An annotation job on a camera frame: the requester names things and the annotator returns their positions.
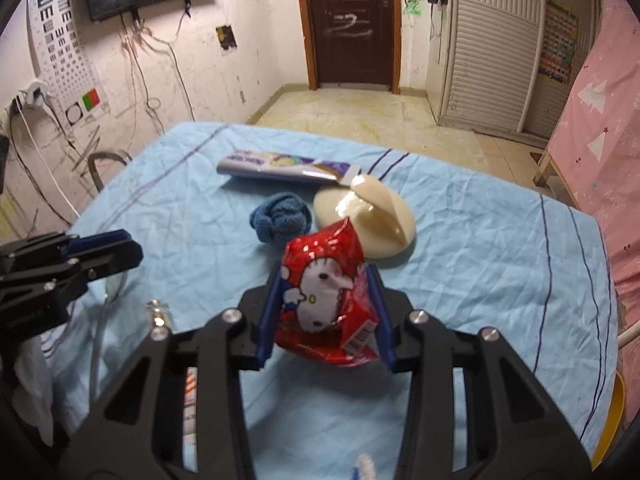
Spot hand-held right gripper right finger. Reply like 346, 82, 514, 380
367, 265, 591, 480

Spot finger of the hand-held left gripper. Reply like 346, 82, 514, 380
70, 239, 146, 284
67, 229, 132, 261

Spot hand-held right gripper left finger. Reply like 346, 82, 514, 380
60, 270, 286, 480

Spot red cartoon snack packet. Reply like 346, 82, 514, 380
274, 217, 382, 367

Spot cream plastic hook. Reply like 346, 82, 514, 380
313, 174, 417, 261

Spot blue knitted sock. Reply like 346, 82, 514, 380
249, 192, 314, 246

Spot light blue tablecloth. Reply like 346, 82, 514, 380
30, 121, 621, 480

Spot white hanging cloth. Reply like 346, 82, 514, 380
12, 335, 56, 446

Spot eye chart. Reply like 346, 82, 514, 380
25, 0, 108, 126

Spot yellow plastic stool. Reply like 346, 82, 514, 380
592, 370, 626, 471

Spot pink tree print sheet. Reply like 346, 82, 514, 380
547, 0, 640, 341

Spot white slatted wardrobe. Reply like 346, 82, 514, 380
435, 0, 608, 136

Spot brown door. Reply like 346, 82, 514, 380
294, 0, 403, 93

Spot wooden bed frame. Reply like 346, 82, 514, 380
532, 150, 576, 196

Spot colourful wall poster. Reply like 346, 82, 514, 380
539, 0, 580, 86

